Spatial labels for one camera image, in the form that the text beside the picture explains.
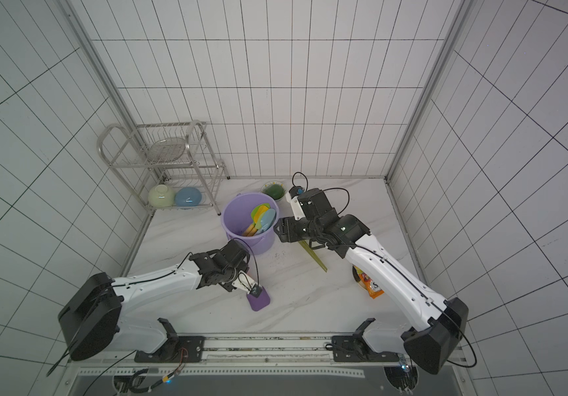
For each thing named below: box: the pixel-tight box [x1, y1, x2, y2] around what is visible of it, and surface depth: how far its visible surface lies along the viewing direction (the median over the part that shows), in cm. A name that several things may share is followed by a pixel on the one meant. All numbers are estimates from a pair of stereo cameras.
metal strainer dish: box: [146, 136, 186, 164], surface depth 96 cm
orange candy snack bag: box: [352, 264, 385, 300], surface depth 86 cm
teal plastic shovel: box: [255, 208, 277, 236], surface depth 92 cm
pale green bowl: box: [147, 183, 176, 208], surface depth 105 cm
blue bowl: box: [175, 187, 203, 208], surface depth 106 cm
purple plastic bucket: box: [221, 192, 280, 255], surface depth 93 cm
